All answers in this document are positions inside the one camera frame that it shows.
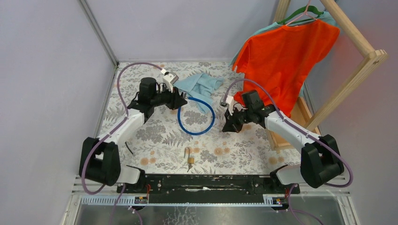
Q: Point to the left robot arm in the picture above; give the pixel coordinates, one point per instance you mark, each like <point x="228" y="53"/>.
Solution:
<point x="100" y="160"/>

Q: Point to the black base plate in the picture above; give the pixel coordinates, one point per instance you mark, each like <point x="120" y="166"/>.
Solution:
<point x="185" y="184"/>

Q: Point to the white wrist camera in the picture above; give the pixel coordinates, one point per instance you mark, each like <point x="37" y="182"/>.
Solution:
<point x="169" y="78"/>
<point x="228" y="102"/>

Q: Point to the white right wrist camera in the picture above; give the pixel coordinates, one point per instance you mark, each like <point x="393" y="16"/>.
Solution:
<point x="228" y="102"/>

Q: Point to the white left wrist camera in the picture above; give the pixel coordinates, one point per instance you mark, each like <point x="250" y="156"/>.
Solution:
<point x="169" y="78"/>

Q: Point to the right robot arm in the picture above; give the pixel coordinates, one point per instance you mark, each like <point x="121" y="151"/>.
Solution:
<point x="319" y="162"/>

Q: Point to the light blue towel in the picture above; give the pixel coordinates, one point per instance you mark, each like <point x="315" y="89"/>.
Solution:
<point x="200" y="86"/>

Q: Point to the green clothes hanger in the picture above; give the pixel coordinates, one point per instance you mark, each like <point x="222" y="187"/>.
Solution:
<point x="311" y="9"/>

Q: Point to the blue cable lock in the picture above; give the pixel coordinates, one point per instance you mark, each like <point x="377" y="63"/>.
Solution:
<point x="205" y="118"/>

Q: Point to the pink clothes hanger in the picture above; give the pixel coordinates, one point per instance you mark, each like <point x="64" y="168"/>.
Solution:
<point x="305" y="13"/>

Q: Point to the orange t-shirt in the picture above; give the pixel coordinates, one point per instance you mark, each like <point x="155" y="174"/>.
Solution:
<point x="280" y="60"/>

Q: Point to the teal t-shirt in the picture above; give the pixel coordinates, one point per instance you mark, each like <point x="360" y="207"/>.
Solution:
<point x="325" y="17"/>

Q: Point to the wooden clothes rack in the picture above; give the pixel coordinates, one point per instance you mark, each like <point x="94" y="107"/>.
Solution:
<point x="350" y="92"/>

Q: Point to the aluminium slotted rail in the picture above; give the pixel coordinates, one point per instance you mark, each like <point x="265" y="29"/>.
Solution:
<point x="202" y="200"/>

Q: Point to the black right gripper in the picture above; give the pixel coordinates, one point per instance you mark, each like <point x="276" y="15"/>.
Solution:
<point x="231" y="126"/>

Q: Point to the brass padlock with key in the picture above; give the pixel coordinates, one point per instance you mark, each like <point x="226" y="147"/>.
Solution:
<point x="190" y="160"/>

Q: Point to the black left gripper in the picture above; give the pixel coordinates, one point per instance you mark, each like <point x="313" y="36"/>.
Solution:
<point x="175" y="101"/>

